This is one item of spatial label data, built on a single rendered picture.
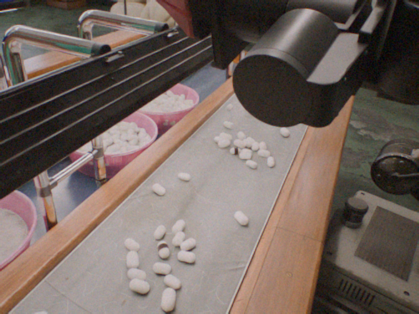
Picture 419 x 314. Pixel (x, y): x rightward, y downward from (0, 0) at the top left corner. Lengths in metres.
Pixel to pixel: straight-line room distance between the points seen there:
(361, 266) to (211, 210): 0.54
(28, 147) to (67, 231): 0.37
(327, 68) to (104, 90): 0.28
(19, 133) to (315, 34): 0.26
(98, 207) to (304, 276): 0.41
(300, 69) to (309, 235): 0.54
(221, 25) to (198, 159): 0.64
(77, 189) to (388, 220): 0.99
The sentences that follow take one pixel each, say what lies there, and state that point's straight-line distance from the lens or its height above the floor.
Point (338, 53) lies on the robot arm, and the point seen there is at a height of 1.19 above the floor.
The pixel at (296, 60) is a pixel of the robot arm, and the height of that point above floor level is 1.19.
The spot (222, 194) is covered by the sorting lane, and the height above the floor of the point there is 0.74.
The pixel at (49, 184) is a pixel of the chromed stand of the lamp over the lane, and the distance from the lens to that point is 0.69.
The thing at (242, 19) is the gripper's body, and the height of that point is 1.19.
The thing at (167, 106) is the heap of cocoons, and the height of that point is 0.74.
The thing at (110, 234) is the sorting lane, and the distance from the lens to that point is 0.73.
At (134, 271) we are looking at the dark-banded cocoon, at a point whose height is 0.76.
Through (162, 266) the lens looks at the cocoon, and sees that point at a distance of 0.64.
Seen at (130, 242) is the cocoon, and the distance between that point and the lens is 0.68.
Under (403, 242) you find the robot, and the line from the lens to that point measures 1.29.
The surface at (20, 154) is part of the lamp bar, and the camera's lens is 0.35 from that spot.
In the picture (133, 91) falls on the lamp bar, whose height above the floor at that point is 1.07.
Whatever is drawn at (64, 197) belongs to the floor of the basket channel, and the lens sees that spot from 0.94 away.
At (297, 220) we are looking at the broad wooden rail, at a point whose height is 0.76.
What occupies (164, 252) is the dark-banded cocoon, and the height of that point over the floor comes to 0.76.
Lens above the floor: 1.25
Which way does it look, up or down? 33 degrees down
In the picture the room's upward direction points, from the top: 6 degrees clockwise
